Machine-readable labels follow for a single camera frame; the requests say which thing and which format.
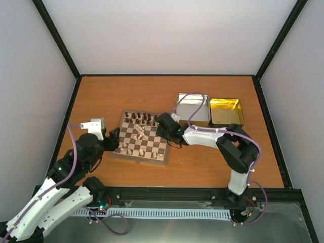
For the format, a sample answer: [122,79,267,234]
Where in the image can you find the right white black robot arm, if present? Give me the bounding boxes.
[155,112,262,205]

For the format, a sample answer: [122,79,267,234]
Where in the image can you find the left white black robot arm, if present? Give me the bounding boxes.
[1,125,120,242]

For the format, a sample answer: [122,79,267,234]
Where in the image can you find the wooden chess board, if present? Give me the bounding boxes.
[109,109,170,166]

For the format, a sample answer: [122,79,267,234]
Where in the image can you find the white chess piece lying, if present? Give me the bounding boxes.
[136,124,148,140]

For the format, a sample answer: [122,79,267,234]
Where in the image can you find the silver open tin box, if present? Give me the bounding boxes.
[174,93,211,127]

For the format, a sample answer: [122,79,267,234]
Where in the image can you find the gold tin lid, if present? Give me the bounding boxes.
[210,98,245,127]

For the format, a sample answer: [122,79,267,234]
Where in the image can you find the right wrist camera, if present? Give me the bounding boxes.
[171,113,180,123]

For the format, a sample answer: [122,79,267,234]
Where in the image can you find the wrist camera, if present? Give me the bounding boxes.
[91,118,106,130]
[171,113,180,123]

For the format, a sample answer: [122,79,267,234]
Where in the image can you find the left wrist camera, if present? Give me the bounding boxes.
[91,118,106,130]

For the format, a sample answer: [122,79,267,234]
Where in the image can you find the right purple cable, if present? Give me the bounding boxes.
[169,91,268,227]

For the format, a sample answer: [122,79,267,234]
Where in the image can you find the light blue cable duct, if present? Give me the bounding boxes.
[73,207,232,223]

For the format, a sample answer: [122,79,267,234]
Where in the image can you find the black frame rail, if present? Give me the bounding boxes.
[32,185,304,211]

